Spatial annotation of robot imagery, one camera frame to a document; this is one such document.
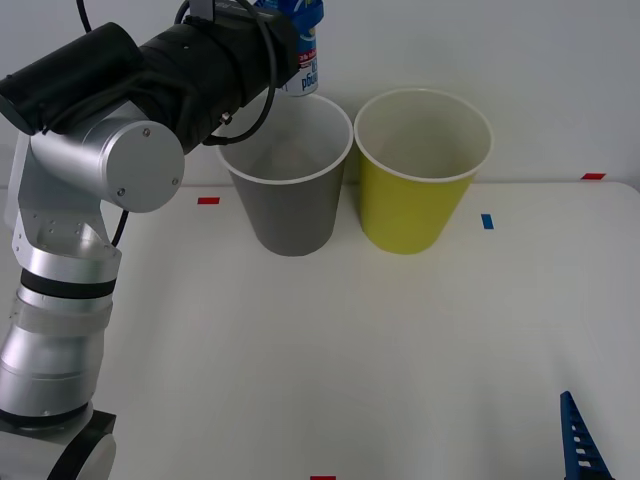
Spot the grey plastic waste bin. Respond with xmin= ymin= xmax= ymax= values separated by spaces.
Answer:
xmin=215 ymin=93 xmax=355 ymax=259

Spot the yellow-green plastic waste bin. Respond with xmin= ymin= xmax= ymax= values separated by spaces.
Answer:
xmin=353 ymin=88 xmax=495 ymax=256

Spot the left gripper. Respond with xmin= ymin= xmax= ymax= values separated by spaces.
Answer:
xmin=212 ymin=0 xmax=327 ymax=39

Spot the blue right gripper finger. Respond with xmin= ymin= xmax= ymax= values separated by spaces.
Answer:
xmin=559 ymin=391 xmax=614 ymax=480

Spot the blue and white drink can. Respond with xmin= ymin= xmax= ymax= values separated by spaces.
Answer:
xmin=281 ymin=0 xmax=326 ymax=99

